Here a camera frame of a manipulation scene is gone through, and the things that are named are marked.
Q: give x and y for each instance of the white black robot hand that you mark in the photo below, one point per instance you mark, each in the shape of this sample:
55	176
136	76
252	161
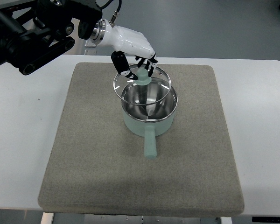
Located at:
125	41

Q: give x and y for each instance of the glass lid with green knob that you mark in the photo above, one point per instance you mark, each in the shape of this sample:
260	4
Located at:
144	91

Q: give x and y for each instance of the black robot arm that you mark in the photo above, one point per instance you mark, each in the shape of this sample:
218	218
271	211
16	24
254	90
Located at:
35	32

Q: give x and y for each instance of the metal floor plate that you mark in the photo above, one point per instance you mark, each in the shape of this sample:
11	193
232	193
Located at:
90	49

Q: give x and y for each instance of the mint green saucepan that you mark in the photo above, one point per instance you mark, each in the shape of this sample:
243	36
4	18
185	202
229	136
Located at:
149	111

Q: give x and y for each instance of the grey felt mat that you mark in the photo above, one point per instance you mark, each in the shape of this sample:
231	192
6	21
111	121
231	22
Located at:
97	166

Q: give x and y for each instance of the white table frame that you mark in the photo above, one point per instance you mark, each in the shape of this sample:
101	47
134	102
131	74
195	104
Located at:
51	218

